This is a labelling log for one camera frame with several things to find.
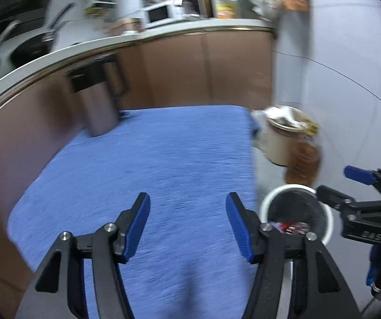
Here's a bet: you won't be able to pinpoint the cooking oil bottle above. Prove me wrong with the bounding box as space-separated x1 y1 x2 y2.
283 123 323 187

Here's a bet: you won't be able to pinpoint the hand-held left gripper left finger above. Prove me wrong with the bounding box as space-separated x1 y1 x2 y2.
21 192 151 319

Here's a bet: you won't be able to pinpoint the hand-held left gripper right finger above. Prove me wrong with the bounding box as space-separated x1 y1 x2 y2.
226 192 360 319

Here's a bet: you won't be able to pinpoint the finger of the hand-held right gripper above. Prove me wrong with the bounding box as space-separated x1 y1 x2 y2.
316 185 356 212
344 165 381 186

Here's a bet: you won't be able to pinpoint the white waste bin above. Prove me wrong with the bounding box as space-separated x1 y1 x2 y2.
258 185 334 245

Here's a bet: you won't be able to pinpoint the blue towel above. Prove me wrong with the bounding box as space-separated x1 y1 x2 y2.
7 104 256 319

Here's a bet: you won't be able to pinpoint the cream ceramic pot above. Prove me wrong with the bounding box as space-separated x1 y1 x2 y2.
263 105 311 167

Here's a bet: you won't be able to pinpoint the clear plastic bag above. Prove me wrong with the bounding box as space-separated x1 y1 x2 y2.
250 109 269 154

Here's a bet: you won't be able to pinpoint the black frying pan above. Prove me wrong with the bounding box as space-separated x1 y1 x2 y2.
9 2 75 69

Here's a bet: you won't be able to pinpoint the yellow detergent bottle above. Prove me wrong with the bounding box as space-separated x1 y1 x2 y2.
215 0 239 20

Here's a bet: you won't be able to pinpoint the white microwave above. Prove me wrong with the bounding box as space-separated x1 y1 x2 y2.
143 1 185 29

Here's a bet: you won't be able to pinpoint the steel faucet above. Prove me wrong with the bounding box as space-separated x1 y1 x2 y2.
173 0 210 21

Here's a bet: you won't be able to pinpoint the red snack packet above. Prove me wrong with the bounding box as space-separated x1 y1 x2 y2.
270 221 312 237

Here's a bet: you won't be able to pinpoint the brown rice cooker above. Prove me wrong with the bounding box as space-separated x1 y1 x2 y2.
110 18 143 36

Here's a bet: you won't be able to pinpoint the electric kettle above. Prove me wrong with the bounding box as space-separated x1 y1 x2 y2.
66 56 130 137

